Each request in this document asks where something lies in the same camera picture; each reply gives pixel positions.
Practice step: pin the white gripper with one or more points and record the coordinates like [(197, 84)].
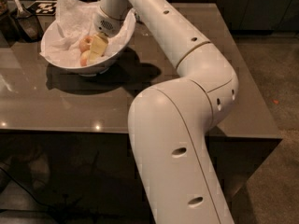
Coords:
[(107, 24)]

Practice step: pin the red yellow apple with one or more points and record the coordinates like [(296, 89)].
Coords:
[(84, 57), (85, 43)]

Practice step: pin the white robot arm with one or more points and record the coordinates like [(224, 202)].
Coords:
[(167, 122)]

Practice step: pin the white paper in bowl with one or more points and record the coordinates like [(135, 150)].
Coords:
[(68, 25)]

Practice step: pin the white bowl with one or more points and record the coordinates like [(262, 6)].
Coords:
[(90, 47)]

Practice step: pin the black white marker tag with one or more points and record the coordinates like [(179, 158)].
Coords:
[(43, 8)]

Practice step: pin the black scoop with handle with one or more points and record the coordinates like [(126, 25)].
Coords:
[(27, 23)]

